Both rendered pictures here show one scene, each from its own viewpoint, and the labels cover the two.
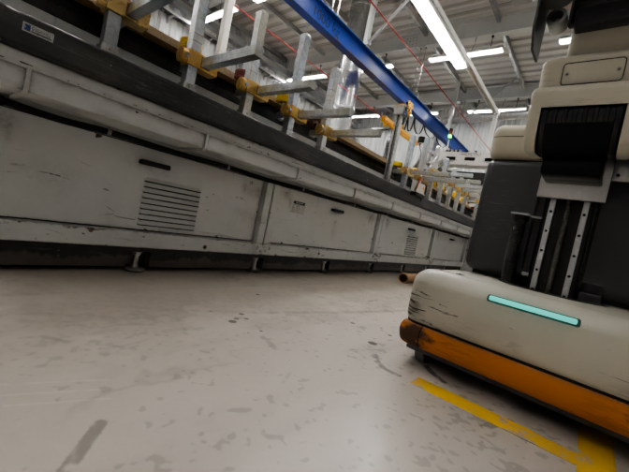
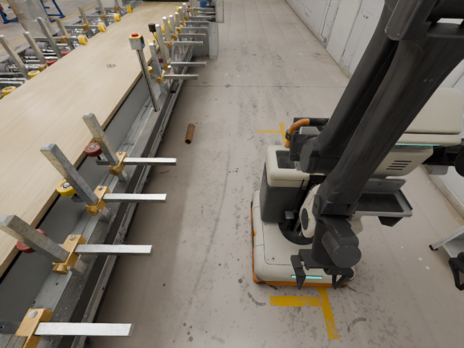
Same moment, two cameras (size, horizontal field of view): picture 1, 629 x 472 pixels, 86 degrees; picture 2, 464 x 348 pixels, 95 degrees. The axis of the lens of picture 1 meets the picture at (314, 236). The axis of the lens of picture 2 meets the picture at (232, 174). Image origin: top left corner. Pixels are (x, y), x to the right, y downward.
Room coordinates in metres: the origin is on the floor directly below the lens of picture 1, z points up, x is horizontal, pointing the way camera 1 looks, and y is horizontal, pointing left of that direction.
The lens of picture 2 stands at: (0.77, 0.08, 1.63)
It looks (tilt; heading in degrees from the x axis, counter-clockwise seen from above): 48 degrees down; 321
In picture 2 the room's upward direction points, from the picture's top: straight up
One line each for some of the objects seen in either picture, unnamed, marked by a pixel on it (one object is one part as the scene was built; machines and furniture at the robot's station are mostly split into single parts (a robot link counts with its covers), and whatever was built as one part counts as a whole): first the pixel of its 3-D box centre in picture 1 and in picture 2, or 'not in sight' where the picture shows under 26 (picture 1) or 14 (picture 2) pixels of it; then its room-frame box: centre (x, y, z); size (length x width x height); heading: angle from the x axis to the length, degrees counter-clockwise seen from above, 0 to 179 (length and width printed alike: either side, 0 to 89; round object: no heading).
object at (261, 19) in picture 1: (251, 71); (56, 253); (1.39, 0.38, 0.88); 0.04 x 0.04 x 0.48; 51
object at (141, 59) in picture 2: (392, 149); (148, 82); (2.35, -0.40, 0.93); 0.05 x 0.05 x 0.45; 51
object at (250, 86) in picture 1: (253, 90); (69, 253); (1.40, 0.36, 0.82); 0.14 x 0.06 x 0.05; 141
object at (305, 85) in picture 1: (271, 90); (96, 250); (1.36, 0.28, 0.81); 0.43 x 0.03 x 0.04; 51
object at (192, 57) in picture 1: (197, 63); (28, 335); (1.21, 0.52, 0.81); 0.14 x 0.06 x 0.05; 141
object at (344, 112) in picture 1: (311, 114); (120, 198); (1.55, 0.12, 0.81); 0.43 x 0.03 x 0.04; 51
